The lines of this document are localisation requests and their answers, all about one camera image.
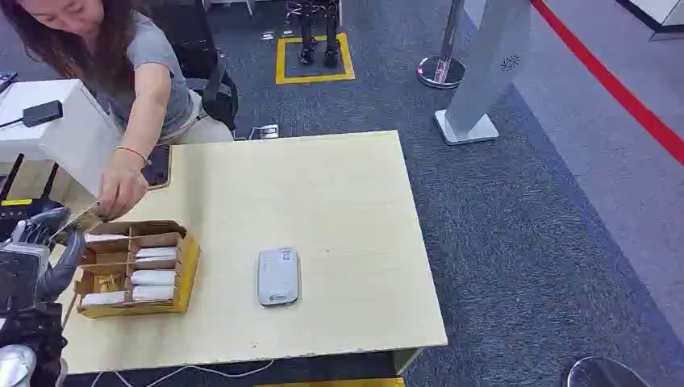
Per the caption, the person's left hand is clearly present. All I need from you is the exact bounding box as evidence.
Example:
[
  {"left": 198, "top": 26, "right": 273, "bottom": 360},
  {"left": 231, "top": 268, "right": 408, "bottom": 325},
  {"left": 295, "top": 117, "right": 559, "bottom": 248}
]
[{"left": 95, "top": 166, "right": 151, "bottom": 223}]

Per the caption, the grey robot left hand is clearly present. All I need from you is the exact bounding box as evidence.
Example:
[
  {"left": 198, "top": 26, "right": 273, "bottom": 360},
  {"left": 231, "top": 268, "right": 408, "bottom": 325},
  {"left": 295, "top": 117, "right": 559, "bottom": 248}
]
[{"left": 11, "top": 206, "right": 87, "bottom": 305}]

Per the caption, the golden card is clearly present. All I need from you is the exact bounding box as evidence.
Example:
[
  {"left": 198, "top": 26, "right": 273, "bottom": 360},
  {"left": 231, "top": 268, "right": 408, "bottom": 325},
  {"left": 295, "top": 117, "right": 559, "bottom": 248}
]
[{"left": 50, "top": 201, "right": 102, "bottom": 244}]

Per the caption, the black phone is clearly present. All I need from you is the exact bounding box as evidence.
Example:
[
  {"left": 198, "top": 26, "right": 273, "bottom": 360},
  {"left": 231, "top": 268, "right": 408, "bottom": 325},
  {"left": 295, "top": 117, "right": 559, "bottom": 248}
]
[{"left": 140, "top": 143, "right": 173, "bottom": 191}]

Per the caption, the black router with antennas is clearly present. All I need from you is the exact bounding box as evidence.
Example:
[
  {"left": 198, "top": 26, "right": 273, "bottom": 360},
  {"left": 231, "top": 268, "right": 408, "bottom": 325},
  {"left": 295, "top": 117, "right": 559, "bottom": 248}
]
[{"left": 0, "top": 153, "right": 66, "bottom": 237}]

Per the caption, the white side table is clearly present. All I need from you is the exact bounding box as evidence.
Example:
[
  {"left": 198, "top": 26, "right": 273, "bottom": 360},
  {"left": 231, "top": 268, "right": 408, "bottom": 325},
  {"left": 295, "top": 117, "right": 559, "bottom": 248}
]
[{"left": 0, "top": 78, "right": 123, "bottom": 200}]

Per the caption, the wooden card box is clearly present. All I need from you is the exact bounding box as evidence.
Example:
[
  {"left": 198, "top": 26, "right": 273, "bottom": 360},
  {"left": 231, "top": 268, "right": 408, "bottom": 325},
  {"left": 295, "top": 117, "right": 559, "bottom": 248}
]
[{"left": 74, "top": 219, "right": 202, "bottom": 320}]

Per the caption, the black power adapter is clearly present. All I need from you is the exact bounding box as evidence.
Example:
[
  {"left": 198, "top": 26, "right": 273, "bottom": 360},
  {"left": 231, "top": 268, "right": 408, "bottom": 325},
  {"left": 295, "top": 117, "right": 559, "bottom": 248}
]
[{"left": 22, "top": 99, "right": 65, "bottom": 129}]

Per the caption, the person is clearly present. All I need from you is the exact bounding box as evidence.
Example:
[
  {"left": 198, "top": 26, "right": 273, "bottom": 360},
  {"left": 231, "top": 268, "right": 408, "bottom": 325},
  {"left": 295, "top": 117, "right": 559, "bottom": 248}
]
[{"left": 0, "top": 0, "right": 236, "bottom": 223}]

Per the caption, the black office chair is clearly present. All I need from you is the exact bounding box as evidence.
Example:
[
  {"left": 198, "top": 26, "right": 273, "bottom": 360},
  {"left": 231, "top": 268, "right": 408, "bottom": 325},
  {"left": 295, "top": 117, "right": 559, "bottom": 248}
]
[{"left": 140, "top": 0, "right": 240, "bottom": 132}]

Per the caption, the white power strip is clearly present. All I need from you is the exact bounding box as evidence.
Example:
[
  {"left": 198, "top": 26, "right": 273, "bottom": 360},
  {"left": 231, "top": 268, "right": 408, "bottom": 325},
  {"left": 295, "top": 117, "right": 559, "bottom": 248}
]
[{"left": 248, "top": 123, "right": 281, "bottom": 141}]

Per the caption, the grey card reader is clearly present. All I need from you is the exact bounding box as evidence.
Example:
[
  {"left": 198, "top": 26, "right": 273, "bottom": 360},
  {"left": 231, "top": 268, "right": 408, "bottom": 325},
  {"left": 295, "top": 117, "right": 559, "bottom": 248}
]
[{"left": 256, "top": 247, "right": 302, "bottom": 308}]

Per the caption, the pale wooden desk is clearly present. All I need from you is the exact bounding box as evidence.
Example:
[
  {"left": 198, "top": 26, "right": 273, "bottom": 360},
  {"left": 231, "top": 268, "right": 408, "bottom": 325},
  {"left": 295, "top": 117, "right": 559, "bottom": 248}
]
[{"left": 60, "top": 130, "right": 449, "bottom": 376}]

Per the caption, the yellow floor tape square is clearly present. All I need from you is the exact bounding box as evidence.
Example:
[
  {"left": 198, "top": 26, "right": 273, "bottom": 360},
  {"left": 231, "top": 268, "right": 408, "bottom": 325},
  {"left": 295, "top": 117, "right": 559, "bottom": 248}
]
[{"left": 274, "top": 32, "right": 357, "bottom": 86}]

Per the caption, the black robot leg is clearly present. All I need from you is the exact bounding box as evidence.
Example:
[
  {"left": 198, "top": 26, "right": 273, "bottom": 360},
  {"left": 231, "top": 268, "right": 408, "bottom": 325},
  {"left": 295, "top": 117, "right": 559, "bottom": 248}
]
[
  {"left": 297, "top": 0, "right": 320, "bottom": 67},
  {"left": 321, "top": 0, "right": 344, "bottom": 70}
]

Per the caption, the yellow floor tape strip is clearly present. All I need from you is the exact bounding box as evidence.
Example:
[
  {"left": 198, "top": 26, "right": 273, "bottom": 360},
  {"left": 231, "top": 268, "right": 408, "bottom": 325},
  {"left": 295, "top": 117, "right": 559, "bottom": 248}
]
[{"left": 255, "top": 377, "right": 406, "bottom": 387}]

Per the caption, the grey kiosk stand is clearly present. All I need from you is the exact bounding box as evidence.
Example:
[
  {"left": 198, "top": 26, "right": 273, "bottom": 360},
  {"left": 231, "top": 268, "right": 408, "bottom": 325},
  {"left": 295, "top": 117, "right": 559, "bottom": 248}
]
[{"left": 433, "top": 0, "right": 534, "bottom": 147}]

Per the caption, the red floor tape line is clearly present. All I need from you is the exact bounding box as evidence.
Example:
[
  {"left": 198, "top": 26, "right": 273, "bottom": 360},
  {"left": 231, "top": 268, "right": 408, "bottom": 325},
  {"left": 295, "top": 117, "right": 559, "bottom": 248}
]
[{"left": 530, "top": 0, "right": 684, "bottom": 168}]

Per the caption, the chrome round stanchion base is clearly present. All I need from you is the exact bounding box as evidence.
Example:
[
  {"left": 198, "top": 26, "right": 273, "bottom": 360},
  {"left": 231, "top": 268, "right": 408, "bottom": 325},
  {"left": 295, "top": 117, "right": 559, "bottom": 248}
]
[{"left": 566, "top": 356, "right": 652, "bottom": 387}]

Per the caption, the white cabinet with black base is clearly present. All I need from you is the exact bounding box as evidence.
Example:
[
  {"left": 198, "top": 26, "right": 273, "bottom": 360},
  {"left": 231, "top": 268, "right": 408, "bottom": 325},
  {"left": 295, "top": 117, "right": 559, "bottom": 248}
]
[{"left": 615, "top": 0, "right": 684, "bottom": 43}]

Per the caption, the thin wrist bracelet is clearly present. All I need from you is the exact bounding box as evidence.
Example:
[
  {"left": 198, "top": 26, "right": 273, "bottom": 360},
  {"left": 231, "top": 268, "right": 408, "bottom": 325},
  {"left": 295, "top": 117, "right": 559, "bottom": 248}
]
[{"left": 113, "top": 145, "right": 150, "bottom": 164}]

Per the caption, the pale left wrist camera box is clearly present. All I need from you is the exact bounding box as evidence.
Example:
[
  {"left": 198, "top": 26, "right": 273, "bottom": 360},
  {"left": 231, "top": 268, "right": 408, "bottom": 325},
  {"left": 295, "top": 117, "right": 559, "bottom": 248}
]
[{"left": 0, "top": 241, "right": 50, "bottom": 315}]

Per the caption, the white cable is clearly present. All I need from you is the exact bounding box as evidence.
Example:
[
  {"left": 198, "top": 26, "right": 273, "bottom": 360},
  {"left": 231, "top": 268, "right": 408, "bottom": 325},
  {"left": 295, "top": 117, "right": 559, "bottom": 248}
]
[{"left": 90, "top": 359, "right": 276, "bottom": 387}]

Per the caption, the chrome stanchion post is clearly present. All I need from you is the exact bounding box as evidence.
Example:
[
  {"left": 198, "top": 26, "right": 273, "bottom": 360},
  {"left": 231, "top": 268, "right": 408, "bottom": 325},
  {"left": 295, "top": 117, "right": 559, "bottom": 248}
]
[{"left": 415, "top": 0, "right": 468, "bottom": 90}]

